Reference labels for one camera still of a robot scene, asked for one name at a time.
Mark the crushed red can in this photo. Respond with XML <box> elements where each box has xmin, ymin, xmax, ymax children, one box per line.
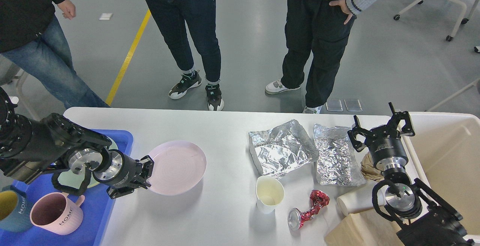
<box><xmin>287</xmin><ymin>189</ymin><xmax>330</xmax><ymax>231</ymax></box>

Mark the right floor plate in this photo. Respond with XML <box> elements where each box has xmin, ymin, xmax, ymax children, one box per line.
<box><xmin>343</xmin><ymin>99</ymin><xmax>362</xmax><ymax>112</ymax></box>

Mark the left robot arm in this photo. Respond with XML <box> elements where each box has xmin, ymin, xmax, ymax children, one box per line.
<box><xmin>0</xmin><ymin>90</ymin><xmax>154</xmax><ymax>199</ymax></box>

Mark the beige plastic bin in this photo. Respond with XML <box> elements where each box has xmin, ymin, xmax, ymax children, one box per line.
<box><xmin>404</xmin><ymin>112</ymin><xmax>480</xmax><ymax>243</ymax></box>

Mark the pink mug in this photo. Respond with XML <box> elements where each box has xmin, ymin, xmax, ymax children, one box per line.
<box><xmin>30</xmin><ymin>192</ymin><xmax>85</xmax><ymax>235</ymax></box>

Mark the green plate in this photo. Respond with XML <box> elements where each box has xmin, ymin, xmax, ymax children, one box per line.
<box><xmin>58</xmin><ymin>137</ymin><xmax>118</xmax><ymax>189</ymax></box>

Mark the dark teal mug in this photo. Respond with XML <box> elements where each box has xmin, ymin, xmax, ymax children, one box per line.
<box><xmin>0</xmin><ymin>186</ymin><xmax>33</xmax><ymax>233</ymax></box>

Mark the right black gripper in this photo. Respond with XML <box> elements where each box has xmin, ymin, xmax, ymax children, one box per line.
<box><xmin>347</xmin><ymin>102</ymin><xmax>416</xmax><ymax>172</ymax></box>

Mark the person in grey sweater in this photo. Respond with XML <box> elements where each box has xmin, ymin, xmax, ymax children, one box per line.
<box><xmin>265</xmin><ymin>0</ymin><xmax>377</xmax><ymax>114</ymax></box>

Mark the narrow crumpled foil sheet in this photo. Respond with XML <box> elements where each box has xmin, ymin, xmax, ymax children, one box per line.
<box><xmin>313</xmin><ymin>124</ymin><xmax>366</xmax><ymax>186</ymax></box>

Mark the person in dark jeans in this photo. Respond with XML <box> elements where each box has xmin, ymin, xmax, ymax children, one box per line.
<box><xmin>145</xmin><ymin>0</ymin><xmax>225</xmax><ymax>111</ymax></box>

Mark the lying white paper cup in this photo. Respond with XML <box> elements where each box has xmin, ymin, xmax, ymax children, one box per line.
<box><xmin>336</xmin><ymin>180</ymin><xmax>377</xmax><ymax>216</ymax></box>

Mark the blue plastic tray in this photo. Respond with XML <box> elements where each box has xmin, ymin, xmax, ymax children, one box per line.
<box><xmin>0</xmin><ymin>129</ymin><xmax>134</xmax><ymax>246</ymax></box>

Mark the large crumpled foil sheet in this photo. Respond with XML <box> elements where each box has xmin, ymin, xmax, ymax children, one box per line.
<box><xmin>247</xmin><ymin>119</ymin><xmax>319</xmax><ymax>179</ymax></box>

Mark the upright white paper cup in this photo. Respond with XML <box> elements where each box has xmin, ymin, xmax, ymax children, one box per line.
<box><xmin>256</xmin><ymin>175</ymin><xmax>284</xmax><ymax>214</ymax></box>

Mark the left floor plate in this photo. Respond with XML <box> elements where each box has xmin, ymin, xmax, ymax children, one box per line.
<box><xmin>325</xmin><ymin>99</ymin><xmax>343</xmax><ymax>112</ymax></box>

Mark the person in blue jeans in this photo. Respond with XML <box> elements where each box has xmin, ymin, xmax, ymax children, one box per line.
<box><xmin>0</xmin><ymin>0</ymin><xmax>108</xmax><ymax>109</ymax></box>

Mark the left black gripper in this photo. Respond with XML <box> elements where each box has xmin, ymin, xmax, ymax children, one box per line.
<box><xmin>93</xmin><ymin>150</ymin><xmax>155</xmax><ymax>200</ymax></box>

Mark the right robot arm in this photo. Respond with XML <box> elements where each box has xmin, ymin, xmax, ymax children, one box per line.
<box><xmin>348</xmin><ymin>103</ymin><xmax>475</xmax><ymax>246</ymax></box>

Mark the crumpled brown paper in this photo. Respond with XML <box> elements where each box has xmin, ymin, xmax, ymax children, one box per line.
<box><xmin>361</xmin><ymin>152</ymin><xmax>384</xmax><ymax>182</ymax></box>

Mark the floor plate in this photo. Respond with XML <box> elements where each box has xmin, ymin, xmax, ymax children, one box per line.
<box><xmin>325</xmin><ymin>99</ymin><xmax>343</xmax><ymax>112</ymax></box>
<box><xmin>343</xmin><ymin>99</ymin><xmax>362</xmax><ymax>112</ymax></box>

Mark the pink plate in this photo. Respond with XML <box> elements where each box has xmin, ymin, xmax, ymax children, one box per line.
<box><xmin>148</xmin><ymin>140</ymin><xmax>207</xmax><ymax>195</ymax></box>

